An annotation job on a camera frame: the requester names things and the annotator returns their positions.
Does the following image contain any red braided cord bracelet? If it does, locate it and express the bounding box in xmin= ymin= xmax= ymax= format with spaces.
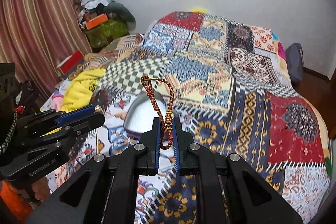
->
xmin=140 ymin=75 xmax=174 ymax=150

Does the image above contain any left hand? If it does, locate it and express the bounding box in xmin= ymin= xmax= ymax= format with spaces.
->
xmin=31 ymin=177 xmax=51 ymax=202

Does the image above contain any yellow cartoon blanket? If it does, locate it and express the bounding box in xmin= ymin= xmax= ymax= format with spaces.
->
xmin=60 ymin=68 xmax=105 ymax=113

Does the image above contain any red book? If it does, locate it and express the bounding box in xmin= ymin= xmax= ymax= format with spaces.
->
xmin=56 ymin=51 xmax=84 ymax=75

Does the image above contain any striped brown pillow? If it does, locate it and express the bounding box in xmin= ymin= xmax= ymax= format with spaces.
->
xmin=84 ymin=34 xmax=144 ymax=71

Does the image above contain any green storage box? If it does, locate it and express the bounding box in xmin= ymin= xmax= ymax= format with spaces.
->
xmin=85 ymin=19 xmax=129 ymax=49

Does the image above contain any orange box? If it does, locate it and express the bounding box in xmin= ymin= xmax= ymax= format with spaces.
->
xmin=85 ymin=14 xmax=108 ymax=30

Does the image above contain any striped pink curtain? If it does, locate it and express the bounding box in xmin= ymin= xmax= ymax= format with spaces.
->
xmin=1 ymin=0 xmax=92 ymax=98

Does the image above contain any pile of clothes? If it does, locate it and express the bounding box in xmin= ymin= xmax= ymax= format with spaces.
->
xmin=81 ymin=0 xmax=136 ymax=31

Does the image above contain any dark blue bag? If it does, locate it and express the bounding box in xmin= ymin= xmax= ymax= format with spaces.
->
xmin=285 ymin=43 xmax=304 ymax=84

